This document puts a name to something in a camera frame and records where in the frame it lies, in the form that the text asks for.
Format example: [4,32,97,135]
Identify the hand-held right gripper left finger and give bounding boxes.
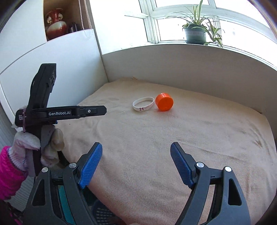
[23,142,103,225]

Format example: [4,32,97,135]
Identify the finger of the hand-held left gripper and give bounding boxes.
[78,105,107,118]

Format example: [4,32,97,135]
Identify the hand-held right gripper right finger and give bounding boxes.
[170,142,253,225]

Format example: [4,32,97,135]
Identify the blue plastic basket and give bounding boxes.
[92,199,124,225]

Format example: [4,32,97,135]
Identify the person's left hand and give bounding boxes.
[9,128,65,172]

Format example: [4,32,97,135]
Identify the beige blanket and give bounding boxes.
[55,77,276,225]

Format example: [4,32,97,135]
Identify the white cabinet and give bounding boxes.
[0,0,109,130]

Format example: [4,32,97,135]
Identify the white wristband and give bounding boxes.
[132,97,155,112]

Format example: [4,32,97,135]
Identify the teal plastic object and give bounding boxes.
[58,186,75,225]

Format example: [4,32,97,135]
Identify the orange plastic cap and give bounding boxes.
[155,93,174,112]

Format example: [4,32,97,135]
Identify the red and white vase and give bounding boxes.
[44,8,66,41]

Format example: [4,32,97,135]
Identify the potted spider plant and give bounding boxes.
[165,0,225,48]

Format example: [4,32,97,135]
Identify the white bead cord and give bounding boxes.
[79,0,84,31]

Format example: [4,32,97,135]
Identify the white window frame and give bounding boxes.
[124,0,277,71]

